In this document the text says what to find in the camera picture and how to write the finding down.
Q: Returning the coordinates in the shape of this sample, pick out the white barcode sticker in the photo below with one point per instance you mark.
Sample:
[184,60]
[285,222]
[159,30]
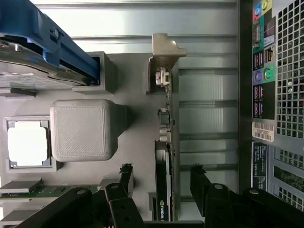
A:
[263,130]

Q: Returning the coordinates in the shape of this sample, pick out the green RAM stick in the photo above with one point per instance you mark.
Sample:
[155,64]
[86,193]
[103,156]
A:
[50,191]

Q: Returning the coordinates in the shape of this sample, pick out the silver CPU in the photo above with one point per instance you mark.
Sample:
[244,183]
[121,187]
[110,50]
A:
[28,147]

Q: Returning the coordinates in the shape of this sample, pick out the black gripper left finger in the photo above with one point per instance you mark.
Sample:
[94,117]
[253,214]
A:
[121,209]

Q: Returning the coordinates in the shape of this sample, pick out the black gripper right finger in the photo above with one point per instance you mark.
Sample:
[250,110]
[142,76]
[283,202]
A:
[218,206]

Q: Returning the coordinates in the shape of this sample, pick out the computer tower rear panel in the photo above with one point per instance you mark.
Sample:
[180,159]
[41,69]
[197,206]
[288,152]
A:
[244,95]

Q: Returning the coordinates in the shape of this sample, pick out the grey printed parts rack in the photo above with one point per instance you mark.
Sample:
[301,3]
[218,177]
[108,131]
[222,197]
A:
[140,123]

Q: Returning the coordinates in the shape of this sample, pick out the black text label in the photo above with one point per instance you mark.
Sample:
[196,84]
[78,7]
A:
[259,166]

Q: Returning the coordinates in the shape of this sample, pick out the hard disk in blue caddy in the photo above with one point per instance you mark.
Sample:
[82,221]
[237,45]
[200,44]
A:
[71,54]

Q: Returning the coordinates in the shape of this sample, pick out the NVIDIA graphics card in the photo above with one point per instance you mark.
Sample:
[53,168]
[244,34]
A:
[164,166]

